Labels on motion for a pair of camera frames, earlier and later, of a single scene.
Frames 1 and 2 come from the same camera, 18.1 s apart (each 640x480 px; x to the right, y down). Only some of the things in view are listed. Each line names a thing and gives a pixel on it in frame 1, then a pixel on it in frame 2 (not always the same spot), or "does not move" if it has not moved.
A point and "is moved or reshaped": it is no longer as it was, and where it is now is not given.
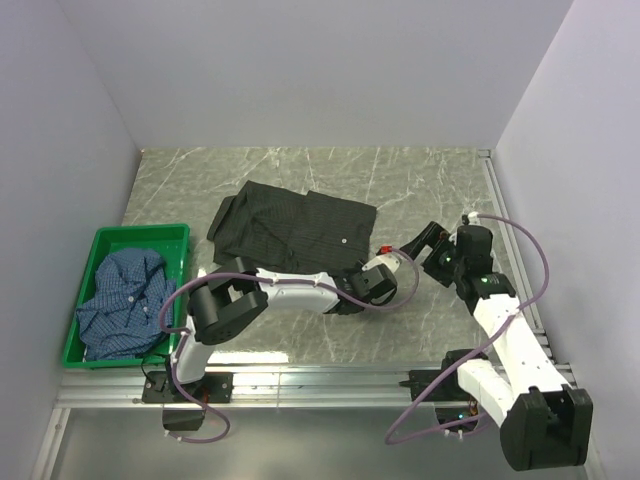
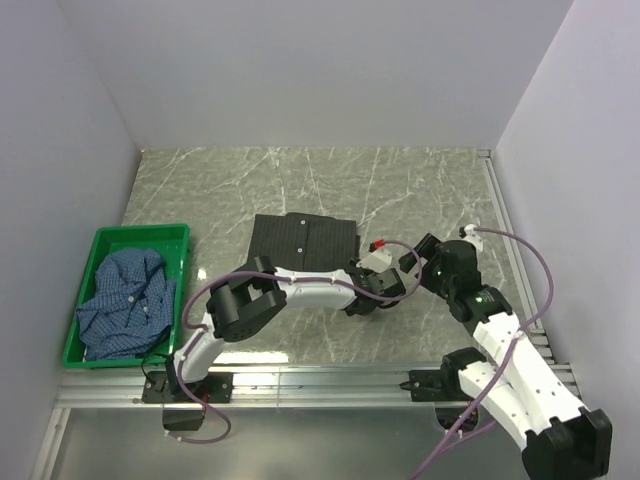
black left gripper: (357, 271) does not move
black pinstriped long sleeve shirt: (277, 229) is moved or reshaped
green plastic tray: (172, 242) does not move
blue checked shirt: (123, 319) does not move
